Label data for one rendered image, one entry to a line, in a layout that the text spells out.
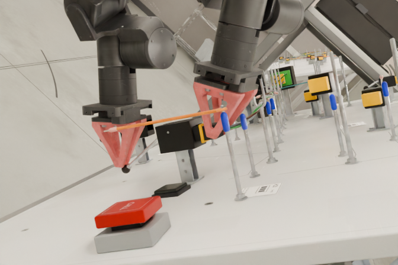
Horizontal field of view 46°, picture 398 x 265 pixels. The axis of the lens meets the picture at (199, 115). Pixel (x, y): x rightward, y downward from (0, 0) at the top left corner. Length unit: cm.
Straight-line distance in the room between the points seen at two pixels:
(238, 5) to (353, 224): 32
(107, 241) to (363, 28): 134
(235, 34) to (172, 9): 781
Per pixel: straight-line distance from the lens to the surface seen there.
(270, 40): 159
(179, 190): 63
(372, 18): 167
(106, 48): 70
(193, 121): 67
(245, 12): 61
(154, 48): 65
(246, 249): 38
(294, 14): 68
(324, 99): 119
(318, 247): 38
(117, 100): 70
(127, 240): 45
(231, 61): 61
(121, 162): 74
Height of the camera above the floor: 133
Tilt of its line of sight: 14 degrees down
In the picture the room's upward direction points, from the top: 43 degrees clockwise
